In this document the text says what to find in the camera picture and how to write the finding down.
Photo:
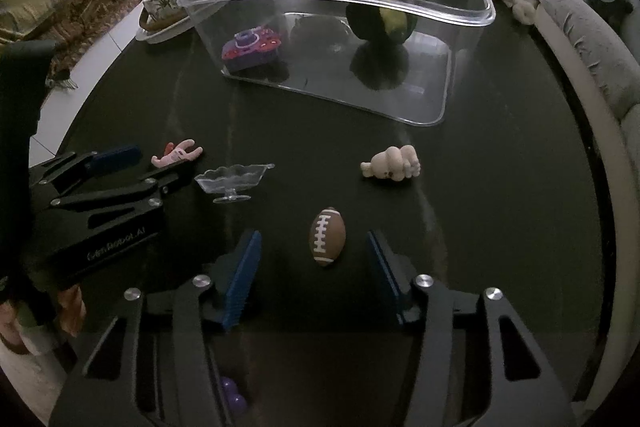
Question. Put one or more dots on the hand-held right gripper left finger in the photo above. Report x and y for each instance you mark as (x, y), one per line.
(245, 277)

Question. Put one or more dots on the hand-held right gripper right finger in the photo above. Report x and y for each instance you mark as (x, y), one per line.
(385, 272)

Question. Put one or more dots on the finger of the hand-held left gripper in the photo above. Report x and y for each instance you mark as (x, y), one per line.
(115, 156)
(165, 182)

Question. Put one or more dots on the pink toy figure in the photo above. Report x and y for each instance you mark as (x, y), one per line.
(175, 155)

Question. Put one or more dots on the brown toy football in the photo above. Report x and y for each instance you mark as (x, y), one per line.
(327, 237)

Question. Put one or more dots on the clear glass dish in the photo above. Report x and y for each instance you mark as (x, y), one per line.
(232, 179)

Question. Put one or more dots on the cream toy bear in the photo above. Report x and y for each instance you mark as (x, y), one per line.
(392, 163)

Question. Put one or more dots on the purple toy grapes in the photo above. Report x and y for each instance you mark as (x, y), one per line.
(232, 394)

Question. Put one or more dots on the clear plastic box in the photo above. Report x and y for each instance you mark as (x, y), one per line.
(310, 74)

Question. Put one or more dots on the person's left hand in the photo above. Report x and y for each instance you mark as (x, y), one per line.
(70, 309)

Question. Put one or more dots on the white low cabinet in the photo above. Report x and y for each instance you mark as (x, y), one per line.
(85, 82)

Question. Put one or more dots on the white plate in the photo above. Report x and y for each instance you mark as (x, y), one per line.
(160, 35)

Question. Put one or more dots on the brown fringed blanket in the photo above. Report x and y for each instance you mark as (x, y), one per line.
(65, 24)

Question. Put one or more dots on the black and yellow ball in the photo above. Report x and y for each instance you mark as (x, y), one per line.
(382, 17)

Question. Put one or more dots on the grey sofa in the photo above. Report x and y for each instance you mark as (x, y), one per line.
(590, 57)

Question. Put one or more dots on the purple toy camera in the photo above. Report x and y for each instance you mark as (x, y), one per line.
(250, 50)

